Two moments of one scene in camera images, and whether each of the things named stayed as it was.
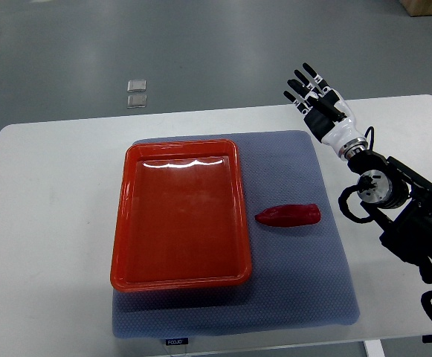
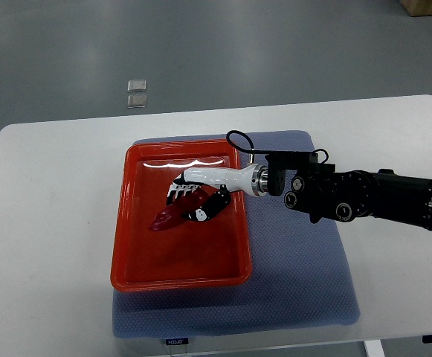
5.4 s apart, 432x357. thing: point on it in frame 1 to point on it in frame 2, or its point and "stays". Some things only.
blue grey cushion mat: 301,274 stays
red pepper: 290,216 to 173,212
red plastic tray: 181,216 stays
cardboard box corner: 427,7 stays
